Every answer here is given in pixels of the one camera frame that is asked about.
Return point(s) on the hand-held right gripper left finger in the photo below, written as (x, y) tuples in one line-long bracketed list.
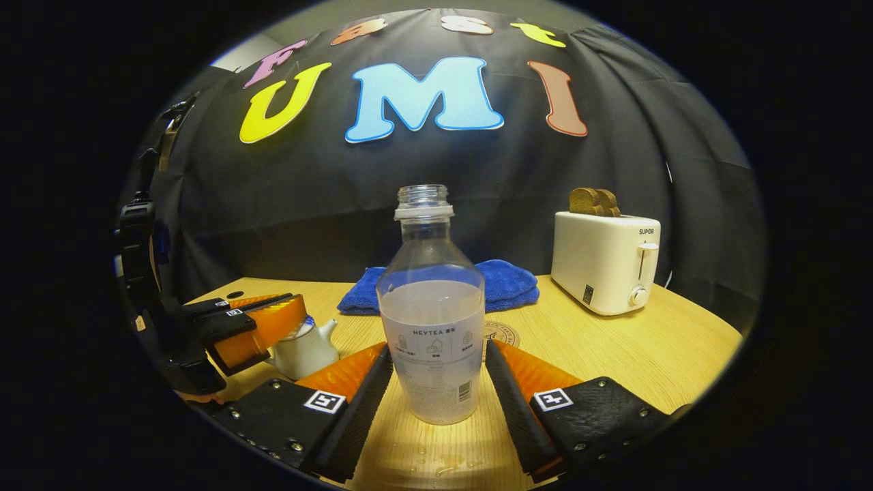
[(354, 416)]

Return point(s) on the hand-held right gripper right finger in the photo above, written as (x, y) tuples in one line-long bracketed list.
[(518, 423)]

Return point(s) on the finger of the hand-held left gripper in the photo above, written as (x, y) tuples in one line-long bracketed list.
[(228, 327), (204, 307)]

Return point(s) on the white ceramic teacup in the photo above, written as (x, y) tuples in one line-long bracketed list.
[(307, 354)]

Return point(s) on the round wooden coaster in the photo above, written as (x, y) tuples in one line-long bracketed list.
[(503, 334)]

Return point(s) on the clear plastic water bottle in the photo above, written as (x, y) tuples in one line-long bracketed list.
[(431, 320)]

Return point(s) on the blue towel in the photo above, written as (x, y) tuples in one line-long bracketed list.
[(511, 283)]

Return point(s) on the white toaster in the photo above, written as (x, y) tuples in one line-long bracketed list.
[(600, 266)]

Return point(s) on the brown bread slice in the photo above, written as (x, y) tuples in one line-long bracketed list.
[(583, 202), (610, 203)]

